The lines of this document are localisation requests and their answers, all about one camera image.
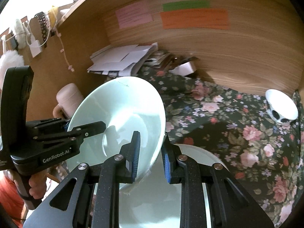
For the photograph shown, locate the orange sleeve forearm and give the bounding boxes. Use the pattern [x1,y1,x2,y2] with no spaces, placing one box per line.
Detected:
[0,177,24,228]

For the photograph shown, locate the small white box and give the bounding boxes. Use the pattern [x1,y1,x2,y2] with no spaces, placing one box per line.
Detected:
[169,61,196,76]

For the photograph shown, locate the white charger with cable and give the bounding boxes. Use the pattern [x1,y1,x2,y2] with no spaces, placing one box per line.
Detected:
[1,15,74,72]

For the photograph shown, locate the mint green plate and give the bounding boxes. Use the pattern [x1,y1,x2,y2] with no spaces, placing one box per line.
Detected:
[93,143,230,228]

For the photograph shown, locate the black lace headband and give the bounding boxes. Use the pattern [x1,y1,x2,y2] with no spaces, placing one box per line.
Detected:
[35,11,50,48]

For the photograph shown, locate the white fluffy earmuffs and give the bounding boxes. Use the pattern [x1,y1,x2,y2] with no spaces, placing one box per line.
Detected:
[1,19,26,90]

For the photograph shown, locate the white bowl black spots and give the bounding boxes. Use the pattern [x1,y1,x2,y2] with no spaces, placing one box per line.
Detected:
[265,89,299,126]

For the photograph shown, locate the pink sticky note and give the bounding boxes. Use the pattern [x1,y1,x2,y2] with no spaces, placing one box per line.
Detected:
[115,0,153,29]

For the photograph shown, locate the orange sticky note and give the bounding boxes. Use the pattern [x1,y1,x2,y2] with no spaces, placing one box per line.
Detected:
[160,8,230,30]

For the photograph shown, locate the mint green bowl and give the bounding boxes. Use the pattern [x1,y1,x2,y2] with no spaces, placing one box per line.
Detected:
[66,77,166,181]

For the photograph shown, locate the floral dark green cloth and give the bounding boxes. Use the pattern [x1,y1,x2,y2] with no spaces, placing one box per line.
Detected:
[138,67,303,227]

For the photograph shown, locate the wooden shelf board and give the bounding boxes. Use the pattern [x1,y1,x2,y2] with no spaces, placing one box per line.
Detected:
[57,0,124,29]

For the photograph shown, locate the green sticky note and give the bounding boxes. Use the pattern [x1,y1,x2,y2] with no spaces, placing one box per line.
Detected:
[162,0,210,12]

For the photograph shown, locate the stack of white papers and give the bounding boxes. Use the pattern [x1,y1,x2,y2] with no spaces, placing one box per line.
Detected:
[87,43,158,77]

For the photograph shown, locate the left hand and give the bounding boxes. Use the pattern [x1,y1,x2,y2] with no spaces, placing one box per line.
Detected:
[29,170,47,200]

